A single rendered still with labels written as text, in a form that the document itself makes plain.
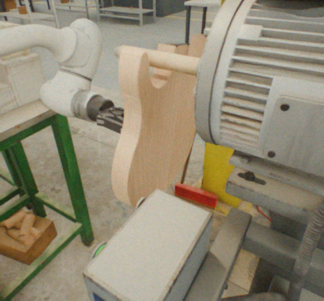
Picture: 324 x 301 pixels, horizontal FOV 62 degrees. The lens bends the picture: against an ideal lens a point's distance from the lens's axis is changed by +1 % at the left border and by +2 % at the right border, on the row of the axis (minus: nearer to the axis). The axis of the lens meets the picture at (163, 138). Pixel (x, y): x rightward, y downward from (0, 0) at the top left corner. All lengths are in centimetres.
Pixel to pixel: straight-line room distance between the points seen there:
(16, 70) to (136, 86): 74
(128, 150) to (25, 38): 39
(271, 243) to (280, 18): 33
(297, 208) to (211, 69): 23
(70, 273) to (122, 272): 137
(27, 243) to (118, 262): 136
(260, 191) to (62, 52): 63
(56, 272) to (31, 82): 103
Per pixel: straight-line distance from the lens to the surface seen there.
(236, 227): 49
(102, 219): 188
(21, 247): 173
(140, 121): 53
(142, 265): 34
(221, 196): 191
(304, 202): 45
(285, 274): 59
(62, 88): 84
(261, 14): 40
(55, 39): 81
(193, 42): 75
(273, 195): 44
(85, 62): 84
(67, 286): 167
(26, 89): 121
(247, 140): 41
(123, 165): 56
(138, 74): 48
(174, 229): 37
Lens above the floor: 141
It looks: 33 degrees down
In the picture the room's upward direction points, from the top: straight up
